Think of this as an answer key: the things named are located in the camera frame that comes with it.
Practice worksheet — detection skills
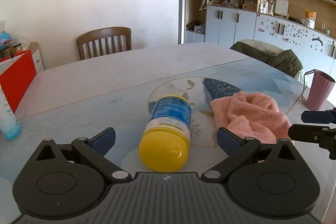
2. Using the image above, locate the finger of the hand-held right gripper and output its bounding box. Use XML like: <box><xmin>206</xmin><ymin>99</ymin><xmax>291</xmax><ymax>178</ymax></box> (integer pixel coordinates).
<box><xmin>288</xmin><ymin>123</ymin><xmax>336</xmax><ymax>160</ymax></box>
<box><xmin>301</xmin><ymin>107</ymin><xmax>336</xmax><ymax>125</ymax></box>

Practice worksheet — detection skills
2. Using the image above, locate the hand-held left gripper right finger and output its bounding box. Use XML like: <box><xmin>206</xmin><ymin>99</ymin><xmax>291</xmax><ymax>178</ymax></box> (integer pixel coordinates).
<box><xmin>201</xmin><ymin>127</ymin><xmax>302</xmax><ymax>184</ymax></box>

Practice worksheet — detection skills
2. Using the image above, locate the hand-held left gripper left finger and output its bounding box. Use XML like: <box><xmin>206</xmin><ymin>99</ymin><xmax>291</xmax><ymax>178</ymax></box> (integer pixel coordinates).
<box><xmin>35</xmin><ymin>127</ymin><xmax>132</xmax><ymax>184</ymax></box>

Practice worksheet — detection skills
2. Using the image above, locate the pink fluffy towel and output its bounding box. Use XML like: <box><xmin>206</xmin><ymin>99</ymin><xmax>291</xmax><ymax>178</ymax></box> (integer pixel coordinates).
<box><xmin>210</xmin><ymin>91</ymin><xmax>296</xmax><ymax>146</ymax></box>

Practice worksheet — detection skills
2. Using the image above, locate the yellow lid jar blue label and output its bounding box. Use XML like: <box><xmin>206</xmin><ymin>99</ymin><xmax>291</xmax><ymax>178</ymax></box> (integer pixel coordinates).
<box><xmin>138</xmin><ymin>94</ymin><xmax>192</xmax><ymax>172</ymax></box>

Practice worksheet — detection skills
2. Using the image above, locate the pale blue printed table mat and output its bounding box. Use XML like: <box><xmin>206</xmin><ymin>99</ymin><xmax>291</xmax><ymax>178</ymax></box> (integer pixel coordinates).
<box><xmin>0</xmin><ymin>57</ymin><xmax>336</xmax><ymax>224</ymax></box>

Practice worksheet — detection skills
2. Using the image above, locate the white bottle blue base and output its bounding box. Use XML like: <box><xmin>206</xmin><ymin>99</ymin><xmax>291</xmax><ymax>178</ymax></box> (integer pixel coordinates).
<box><xmin>0</xmin><ymin>88</ymin><xmax>22</xmax><ymax>141</ymax></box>

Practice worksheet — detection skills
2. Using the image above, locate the orange printed box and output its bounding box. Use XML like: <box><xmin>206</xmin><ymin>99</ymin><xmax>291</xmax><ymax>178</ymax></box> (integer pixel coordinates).
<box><xmin>304</xmin><ymin>9</ymin><xmax>317</xmax><ymax>28</ymax></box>

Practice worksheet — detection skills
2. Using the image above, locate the brown wooden chair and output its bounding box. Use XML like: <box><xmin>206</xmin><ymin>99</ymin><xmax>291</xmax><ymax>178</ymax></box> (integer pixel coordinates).
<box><xmin>77</xmin><ymin>27</ymin><xmax>132</xmax><ymax>61</ymax></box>

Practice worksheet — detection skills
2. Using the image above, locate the red cardboard box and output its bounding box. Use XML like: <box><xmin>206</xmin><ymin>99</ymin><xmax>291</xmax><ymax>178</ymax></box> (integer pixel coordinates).
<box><xmin>0</xmin><ymin>49</ymin><xmax>37</xmax><ymax>113</ymax></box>

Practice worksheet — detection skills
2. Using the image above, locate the small white side cabinet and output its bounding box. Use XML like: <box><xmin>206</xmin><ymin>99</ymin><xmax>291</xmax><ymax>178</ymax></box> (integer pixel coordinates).
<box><xmin>28</xmin><ymin>42</ymin><xmax>45</xmax><ymax>73</ymax></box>

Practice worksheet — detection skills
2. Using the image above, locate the white rectangular container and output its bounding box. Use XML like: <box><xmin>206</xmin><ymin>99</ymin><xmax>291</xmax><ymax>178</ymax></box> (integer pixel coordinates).
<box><xmin>276</xmin><ymin>0</ymin><xmax>289</xmax><ymax>16</ymax></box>

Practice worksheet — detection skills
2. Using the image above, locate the dark plastic bag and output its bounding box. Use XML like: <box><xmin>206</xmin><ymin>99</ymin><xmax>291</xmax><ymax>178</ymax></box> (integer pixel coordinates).
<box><xmin>186</xmin><ymin>21</ymin><xmax>206</xmax><ymax>34</ymax></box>

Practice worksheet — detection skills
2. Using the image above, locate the clear glass jar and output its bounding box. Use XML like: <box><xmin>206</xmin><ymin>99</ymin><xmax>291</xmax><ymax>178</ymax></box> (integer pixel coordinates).
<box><xmin>266</xmin><ymin>0</ymin><xmax>276</xmax><ymax>16</ymax></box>

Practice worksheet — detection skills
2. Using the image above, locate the mauve cup with strap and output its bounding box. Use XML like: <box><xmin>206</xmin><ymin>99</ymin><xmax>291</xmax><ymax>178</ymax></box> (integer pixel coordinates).
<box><xmin>300</xmin><ymin>69</ymin><xmax>336</xmax><ymax>111</ymax></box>

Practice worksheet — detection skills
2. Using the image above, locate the white and wood wall cabinet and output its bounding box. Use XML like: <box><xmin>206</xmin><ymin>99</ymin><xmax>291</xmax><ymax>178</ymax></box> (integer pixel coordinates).
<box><xmin>180</xmin><ymin>0</ymin><xmax>336</xmax><ymax>77</ymax></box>

